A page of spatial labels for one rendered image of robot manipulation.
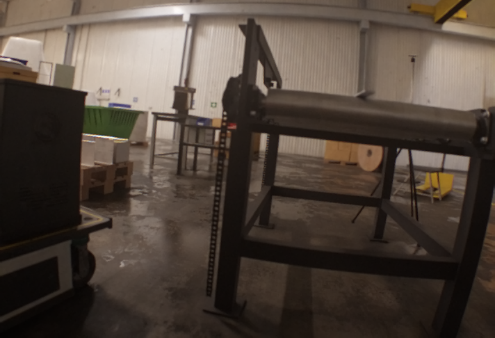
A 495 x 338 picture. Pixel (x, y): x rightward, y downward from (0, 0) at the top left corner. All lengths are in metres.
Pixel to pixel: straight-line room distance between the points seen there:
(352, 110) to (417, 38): 12.41
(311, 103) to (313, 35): 11.43
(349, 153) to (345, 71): 4.23
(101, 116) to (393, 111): 3.27
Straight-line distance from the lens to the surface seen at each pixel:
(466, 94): 13.80
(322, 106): 1.00
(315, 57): 12.11
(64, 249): 1.14
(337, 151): 8.95
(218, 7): 12.78
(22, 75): 4.16
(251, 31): 1.05
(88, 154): 2.77
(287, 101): 1.00
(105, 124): 3.69
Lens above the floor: 0.75
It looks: 2 degrees down
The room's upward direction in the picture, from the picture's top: 6 degrees clockwise
